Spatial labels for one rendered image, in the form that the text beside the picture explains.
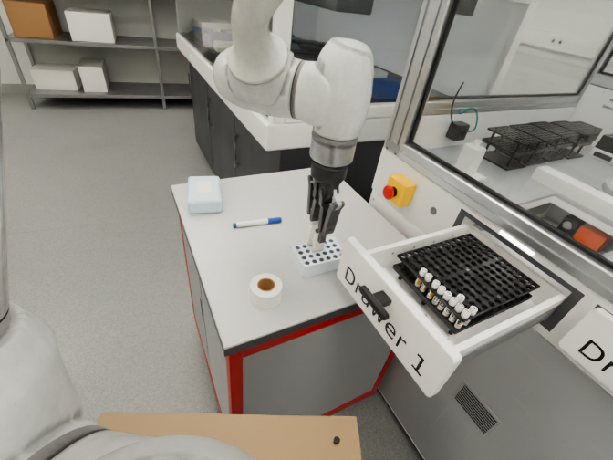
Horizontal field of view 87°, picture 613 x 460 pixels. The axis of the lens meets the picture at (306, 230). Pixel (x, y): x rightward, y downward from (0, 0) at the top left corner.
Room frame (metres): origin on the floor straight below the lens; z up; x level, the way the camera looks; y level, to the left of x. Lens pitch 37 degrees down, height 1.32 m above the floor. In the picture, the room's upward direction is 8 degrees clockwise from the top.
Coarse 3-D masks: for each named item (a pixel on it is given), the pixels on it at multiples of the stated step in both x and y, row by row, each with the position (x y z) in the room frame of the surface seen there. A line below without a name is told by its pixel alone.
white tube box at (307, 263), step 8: (328, 240) 0.66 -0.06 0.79; (336, 240) 0.66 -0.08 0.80; (296, 248) 0.62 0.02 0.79; (304, 248) 0.61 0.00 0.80; (328, 248) 0.63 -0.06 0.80; (336, 248) 0.63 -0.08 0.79; (296, 256) 0.58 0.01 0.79; (304, 256) 0.59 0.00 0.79; (312, 256) 0.59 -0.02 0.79; (320, 256) 0.59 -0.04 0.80; (328, 256) 0.60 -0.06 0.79; (336, 256) 0.61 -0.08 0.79; (296, 264) 0.58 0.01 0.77; (304, 264) 0.56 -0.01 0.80; (312, 264) 0.56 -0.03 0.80; (320, 264) 0.57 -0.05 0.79; (328, 264) 0.58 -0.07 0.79; (336, 264) 0.59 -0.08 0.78; (304, 272) 0.55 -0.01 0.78; (312, 272) 0.56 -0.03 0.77; (320, 272) 0.57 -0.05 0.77
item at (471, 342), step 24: (408, 240) 0.58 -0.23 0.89; (432, 240) 0.61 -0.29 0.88; (480, 240) 0.64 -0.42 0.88; (384, 264) 0.54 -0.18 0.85; (408, 288) 0.49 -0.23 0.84; (528, 288) 0.52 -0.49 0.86; (552, 288) 0.49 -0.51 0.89; (432, 312) 0.43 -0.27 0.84; (504, 312) 0.46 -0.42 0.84; (528, 312) 0.41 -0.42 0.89; (552, 312) 0.46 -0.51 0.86; (456, 336) 0.38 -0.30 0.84; (480, 336) 0.34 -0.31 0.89; (504, 336) 0.37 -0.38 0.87
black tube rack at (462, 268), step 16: (448, 240) 0.59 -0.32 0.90; (464, 240) 0.60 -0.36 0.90; (416, 256) 0.52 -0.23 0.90; (432, 256) 0.52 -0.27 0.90; (448, 256) 0.53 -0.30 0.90; (464, 256) 0.54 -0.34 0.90; (480, 256) 0.59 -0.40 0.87; (496, 256) 0.56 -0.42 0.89; (400, 272) 0.50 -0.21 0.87; (432, 272) 0.48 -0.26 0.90; (448, 272) 0.49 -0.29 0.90; (464, 272) 0.49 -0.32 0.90; (480, 272) 0.50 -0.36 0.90; (496, 272) 0.51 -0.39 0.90; (512, 272) 0.51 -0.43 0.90; (416, 288) 0.46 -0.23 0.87; (448, 288) 0.44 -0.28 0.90; (464, 288) 0.45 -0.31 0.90; (480, 288) 0.45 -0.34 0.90; (496, 288) 0.46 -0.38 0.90; (512, 288) 0.47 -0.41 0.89; (432, 304) 0.42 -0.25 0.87; (464, 304) 0.40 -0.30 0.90; (480, 304) 0.41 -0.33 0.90; (496, 304) 0.42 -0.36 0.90; (512, 304) 0.45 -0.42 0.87; (448, 320) 0.39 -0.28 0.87; (480, 320) 0.40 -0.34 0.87
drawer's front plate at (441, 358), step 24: (360, 264) 0.46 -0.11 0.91; (384, 288) 0.40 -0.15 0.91; (408, 312) 0.35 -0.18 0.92; (384, 336) 0.37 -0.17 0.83; (408, 336) 0.33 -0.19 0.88; (432, 336) 0.30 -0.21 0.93; (408, 360) 0.32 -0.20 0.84; (432, 360) 0.29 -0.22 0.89; (456, 360) 0.27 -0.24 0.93; (432, 384) 0.27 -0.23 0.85
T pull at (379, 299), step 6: (360, 288) 0.40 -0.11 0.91; (366, 288) 0.39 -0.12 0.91; (366, 294) 0.38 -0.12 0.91; (372, 294) 0.38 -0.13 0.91; (378, 294) 0.39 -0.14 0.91; (384, 294) 0.39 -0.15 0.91; (372, 300) 0.37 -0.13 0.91; (378, 300) 0.37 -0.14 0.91; (384, 300) 0.37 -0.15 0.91; (390, 300) 0.38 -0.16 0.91; (372, 306) 0.36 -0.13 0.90; (378, 306) 0.36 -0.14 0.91; (384, 306) 0.37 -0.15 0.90; (378, 312) 0.35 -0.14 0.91; (384, 312) 0.35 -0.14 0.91; (384, 318) 0.34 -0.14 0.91
